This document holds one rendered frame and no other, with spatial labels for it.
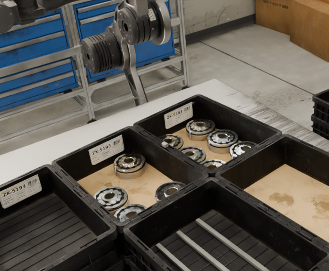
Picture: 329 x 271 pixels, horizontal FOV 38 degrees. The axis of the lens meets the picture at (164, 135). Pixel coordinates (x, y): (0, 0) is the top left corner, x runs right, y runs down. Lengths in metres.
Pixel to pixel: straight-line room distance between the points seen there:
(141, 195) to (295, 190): 0.45
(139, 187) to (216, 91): 0.91
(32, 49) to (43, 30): 0.15
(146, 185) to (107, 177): 0.14
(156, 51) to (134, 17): 1.81
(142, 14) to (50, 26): 1.50
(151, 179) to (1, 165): 0.72
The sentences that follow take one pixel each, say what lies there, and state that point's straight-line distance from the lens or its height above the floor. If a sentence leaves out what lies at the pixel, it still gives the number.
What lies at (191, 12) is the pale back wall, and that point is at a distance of 4.73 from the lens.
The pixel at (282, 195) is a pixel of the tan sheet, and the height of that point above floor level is 0.83.
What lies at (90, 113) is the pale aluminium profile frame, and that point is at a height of 0.09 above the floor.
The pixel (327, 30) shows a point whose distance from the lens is 4.18.
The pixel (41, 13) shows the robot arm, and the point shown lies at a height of 1.43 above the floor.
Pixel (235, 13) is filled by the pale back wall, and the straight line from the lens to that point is 5.05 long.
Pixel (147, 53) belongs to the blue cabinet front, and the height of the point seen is 0.40.
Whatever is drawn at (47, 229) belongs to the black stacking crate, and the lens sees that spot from 1.39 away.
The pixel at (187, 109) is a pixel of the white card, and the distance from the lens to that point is 1.69.
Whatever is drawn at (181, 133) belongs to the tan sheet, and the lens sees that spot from 1.68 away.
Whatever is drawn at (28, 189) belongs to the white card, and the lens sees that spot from 1.46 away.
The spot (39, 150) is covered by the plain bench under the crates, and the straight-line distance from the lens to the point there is 2.00.
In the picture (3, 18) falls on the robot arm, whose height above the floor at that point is 1.45.
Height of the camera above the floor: 1.71
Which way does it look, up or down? 32 degrees down
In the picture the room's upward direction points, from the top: 7 degrees counter-clockwise
